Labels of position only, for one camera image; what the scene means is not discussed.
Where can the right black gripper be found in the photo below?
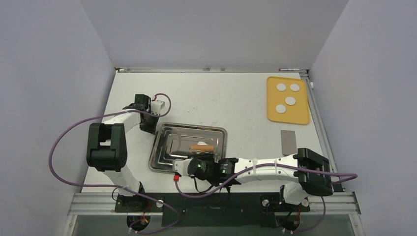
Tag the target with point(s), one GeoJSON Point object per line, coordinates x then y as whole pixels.
{"type": "Point", "coordinates": [209, 158]}

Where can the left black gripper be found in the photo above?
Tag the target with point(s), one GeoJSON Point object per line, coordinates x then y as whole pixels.
{"type": "Point", "coordinates": [152, 130]}

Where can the stainless steel tray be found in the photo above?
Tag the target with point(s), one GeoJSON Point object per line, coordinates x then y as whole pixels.
{"type": "Point", "coordinates": [173, 141]}

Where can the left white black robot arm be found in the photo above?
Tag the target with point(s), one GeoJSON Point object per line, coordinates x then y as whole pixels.
{"type": "Point", "coordinates": [107, 147]}

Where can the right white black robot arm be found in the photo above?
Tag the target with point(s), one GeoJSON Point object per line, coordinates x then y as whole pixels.
{"type": "Point", "coordinates": [303, 173]}

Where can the white dough disc lower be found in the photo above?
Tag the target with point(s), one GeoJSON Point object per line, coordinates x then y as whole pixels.
{"type": "Point", "coordinates": [280, 108]}

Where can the white dough disc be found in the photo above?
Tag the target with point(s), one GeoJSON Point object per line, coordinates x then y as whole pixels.
{"type": "Point", "coordinates": [281, 87]}
{"type": "Point", "coordinates": [290, 101]}
{"type": "Point", "coordinates": [280, 108]}
{"type": "Point", "coordinates": [294, 87]}

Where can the white dough disc middle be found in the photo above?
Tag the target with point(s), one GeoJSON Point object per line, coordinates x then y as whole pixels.
{"type": "Point", "coordinates": [290, 101]}

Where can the white dough disc upper left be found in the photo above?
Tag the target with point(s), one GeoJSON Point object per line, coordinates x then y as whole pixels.
{"type": "Point", "coordinates": [281, 87]}

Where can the white dough disc upper right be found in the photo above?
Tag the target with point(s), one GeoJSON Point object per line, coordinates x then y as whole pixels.
{"type": "Point", "coordinates": [294, 87]}

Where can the grey rectangular patch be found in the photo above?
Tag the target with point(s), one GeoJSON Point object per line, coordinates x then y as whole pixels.
{"type": "Point", "coordinates": [288, 142]}

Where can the yellow plastic tray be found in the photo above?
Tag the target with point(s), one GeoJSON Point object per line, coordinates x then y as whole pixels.
{"type": "Point", "coordinates": [297, 114]}

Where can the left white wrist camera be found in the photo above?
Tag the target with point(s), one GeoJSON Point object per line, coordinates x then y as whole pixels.
{"type": "Point", "coordinates": [156, 107]}

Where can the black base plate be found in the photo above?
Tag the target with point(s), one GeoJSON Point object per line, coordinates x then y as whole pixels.
{"type": "Point", "coordinates": [219, 209]}

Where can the aluminium back rail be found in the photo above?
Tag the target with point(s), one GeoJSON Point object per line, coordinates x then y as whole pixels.
{"type": "Point", "coordinates": [209, 70]}

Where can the aluminium front rail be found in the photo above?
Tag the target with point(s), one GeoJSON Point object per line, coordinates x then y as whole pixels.
{"type": "Point", "coordinates": [103, 204]}

